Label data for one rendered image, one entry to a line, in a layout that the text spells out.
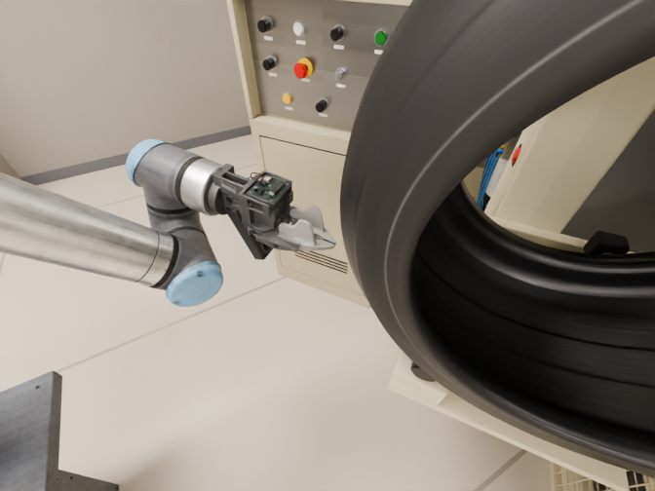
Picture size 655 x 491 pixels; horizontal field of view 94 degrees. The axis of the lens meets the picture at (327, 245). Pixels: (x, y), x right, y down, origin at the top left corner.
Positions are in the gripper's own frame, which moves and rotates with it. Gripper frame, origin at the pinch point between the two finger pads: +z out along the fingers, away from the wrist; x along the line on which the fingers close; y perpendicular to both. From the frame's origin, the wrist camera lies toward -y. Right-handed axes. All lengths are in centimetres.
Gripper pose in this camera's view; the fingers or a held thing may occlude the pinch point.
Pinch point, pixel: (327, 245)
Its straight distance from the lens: 50.1
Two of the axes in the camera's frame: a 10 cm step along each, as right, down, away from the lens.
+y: 1.1, -6.5, -7.5
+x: 4.1, -6.6, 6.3
